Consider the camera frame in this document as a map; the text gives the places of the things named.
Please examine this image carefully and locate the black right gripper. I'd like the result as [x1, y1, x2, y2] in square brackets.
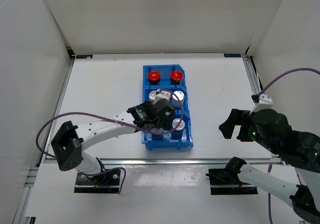
[218, 108, 278, 154]

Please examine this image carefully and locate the white lid spice jar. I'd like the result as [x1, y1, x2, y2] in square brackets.
[162, 133, 172, 142]
[171, 118, 186, 139]

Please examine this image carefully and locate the silver lid white shaker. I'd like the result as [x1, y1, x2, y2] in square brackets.
[148, 90, 160, 103]

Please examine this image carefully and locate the silver lid blue-striped shaker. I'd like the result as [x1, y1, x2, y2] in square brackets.
[171, 90, 185, 108]

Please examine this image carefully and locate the red lid dark sauce jar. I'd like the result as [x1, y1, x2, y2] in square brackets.
[147, 70, 161, 86]

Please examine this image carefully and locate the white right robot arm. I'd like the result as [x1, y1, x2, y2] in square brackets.
[219, 108, 320, 224]

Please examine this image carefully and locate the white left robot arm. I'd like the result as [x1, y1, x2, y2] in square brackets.
[51, 99, 245, 184]

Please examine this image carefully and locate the blue plastic divided bin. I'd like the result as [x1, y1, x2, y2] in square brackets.
[141, 64, 194, 151]

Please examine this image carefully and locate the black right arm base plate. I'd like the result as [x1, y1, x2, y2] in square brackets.
[205, 168, 258, 196]

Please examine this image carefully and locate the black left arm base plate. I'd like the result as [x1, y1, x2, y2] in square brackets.
[74, 167, 126, 194]

